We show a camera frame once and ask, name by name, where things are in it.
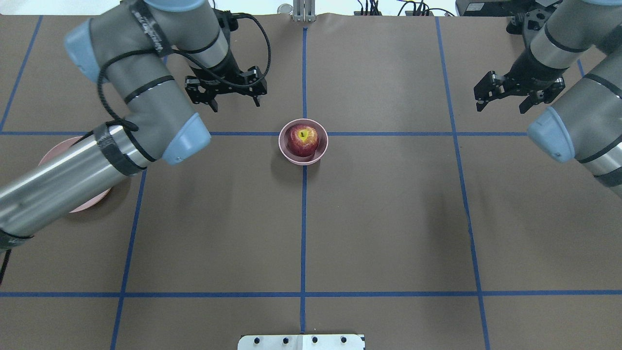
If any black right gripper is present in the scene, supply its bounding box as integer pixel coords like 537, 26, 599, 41
474, 71, 566, 114

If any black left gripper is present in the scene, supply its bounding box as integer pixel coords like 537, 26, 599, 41
185, 66, 267, 113

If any red apple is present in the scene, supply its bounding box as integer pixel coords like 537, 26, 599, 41
286, 124, 319, 158

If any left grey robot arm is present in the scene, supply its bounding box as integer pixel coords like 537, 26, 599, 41
0, 0, 269, 252

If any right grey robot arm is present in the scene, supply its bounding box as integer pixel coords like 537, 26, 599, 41
473, 0, 622, 196

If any pink bowl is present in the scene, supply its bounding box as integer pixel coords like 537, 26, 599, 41
278, 118, 328, 165

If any pink plate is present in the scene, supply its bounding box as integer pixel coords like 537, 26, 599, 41
38, 136, 113, 213

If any dark device box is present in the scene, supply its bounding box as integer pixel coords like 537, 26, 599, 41
455, 0, 511, 17

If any blue tape line right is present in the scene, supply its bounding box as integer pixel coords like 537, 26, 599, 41
434, 17, 491, 350

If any blue tape line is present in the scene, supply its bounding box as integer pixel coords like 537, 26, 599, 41
434, 17, 491, 350
0, 15, 44, 132
110, 171, 147, 350

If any metal clamp at table edge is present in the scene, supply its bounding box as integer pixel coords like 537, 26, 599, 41
292, 0, 317, 23

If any blue tape line lengthwise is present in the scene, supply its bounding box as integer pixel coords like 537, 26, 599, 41
299, 27, 309, 334

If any blue tape line far left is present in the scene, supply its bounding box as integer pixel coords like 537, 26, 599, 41
0, 15, 44, 132

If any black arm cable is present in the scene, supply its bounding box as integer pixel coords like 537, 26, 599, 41
97, 11, 272, 134

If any white bracket with screws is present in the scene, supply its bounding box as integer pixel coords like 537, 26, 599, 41
237, 333, 366, 350

